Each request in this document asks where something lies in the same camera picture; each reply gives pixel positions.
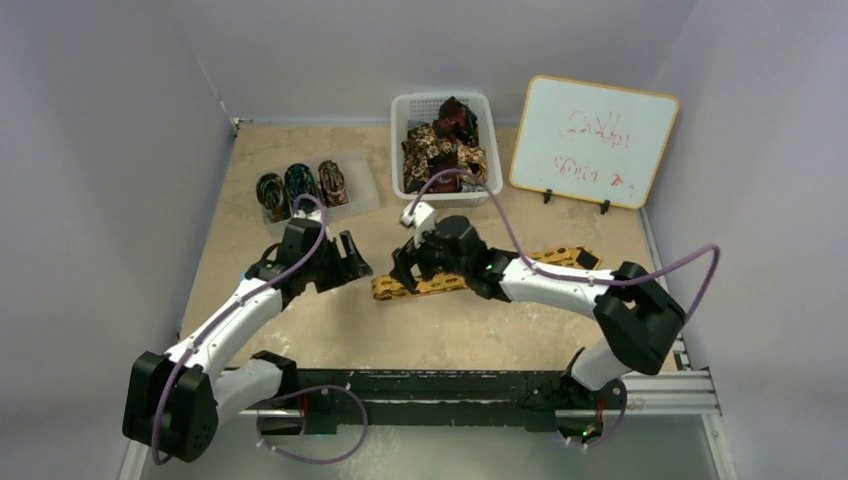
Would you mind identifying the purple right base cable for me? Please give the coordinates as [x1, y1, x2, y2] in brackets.
[564, 390, 631, 450]

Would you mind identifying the rolled blue green tie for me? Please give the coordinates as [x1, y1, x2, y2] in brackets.
[283, 163, 320, 213]

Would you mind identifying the aluminium frame rail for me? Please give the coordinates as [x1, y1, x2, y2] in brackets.
[622, 211, 723, 417]

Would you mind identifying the whiteboard with yellow frame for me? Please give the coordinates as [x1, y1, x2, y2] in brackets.
[509, 75, 680, 210]

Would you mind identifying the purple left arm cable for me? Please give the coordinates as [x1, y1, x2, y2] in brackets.
[150, 193, 331, 466]

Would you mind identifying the brown floral tie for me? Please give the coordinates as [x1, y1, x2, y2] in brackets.
[401, 124, 488, 194]

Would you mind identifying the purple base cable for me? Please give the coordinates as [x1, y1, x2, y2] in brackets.
[564, 390, 631, 450]
[256, 385, 370, 464]

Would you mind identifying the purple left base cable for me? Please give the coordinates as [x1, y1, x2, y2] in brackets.
[256, 385, 370, 464]

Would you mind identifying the rolled dark striped tie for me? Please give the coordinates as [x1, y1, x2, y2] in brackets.
[255, 172, 290, 223]

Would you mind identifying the clear plastic organizer tray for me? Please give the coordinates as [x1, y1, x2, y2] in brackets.
[255, 149, 380, 225]

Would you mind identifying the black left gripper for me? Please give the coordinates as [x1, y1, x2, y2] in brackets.
[302, 231, 370, 293]

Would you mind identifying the dark red tie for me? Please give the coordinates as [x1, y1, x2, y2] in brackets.
[432, 97, 485, 176]

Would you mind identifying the yellow insect-print tie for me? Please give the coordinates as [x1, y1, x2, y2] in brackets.
[371, 246, 602, 301]

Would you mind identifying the rolled pink brown tie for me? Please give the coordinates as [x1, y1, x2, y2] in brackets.
[318, 159, 349, 207]

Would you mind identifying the white plastic basket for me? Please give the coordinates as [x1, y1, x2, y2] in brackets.
[391, 92, 503, 209]

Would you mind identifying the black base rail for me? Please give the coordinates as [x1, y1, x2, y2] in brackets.
[253, 368, 626, 435]

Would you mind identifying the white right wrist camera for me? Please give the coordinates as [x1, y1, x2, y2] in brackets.
[399, 201, 437, 248]

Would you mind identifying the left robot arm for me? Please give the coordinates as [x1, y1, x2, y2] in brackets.
[122, 218, 373, 465]

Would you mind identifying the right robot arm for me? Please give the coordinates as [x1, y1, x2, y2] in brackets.
[390, 213, 684, 407]

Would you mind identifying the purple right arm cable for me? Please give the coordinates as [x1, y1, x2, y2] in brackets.
[410, 168, 721, 326]

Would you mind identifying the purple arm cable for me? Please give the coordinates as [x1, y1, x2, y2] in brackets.
[150, 193, 331, 466]
[410, 168, 721, 326]

